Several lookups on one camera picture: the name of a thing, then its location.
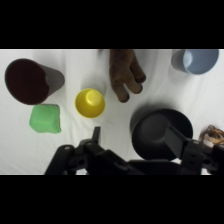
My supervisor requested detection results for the light blue cup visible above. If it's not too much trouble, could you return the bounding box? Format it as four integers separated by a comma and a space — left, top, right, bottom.
170, 49, 221, 76

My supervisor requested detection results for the grey cup with maroon inside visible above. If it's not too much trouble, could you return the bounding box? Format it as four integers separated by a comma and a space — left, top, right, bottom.
4, 58, 66, 106

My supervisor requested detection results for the brown tangled string bundle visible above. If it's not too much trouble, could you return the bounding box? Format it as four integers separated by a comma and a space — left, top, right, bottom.
198, 124, 224, 148

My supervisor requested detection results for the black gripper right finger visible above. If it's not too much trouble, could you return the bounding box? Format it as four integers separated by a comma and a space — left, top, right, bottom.
164, 125, 192, 161

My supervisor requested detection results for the brown plush toy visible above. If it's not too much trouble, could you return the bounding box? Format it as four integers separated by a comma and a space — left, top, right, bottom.
108, 49, 147, 104

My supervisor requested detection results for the yellow plastic cup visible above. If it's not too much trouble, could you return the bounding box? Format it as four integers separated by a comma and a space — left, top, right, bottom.
74, 87, 107, 119

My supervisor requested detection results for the black bowl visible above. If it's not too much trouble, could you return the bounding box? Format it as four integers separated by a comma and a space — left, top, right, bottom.
129, 107, 194, 162

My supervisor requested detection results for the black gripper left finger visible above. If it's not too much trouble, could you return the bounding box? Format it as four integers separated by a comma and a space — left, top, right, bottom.
90, 125, 102, 146

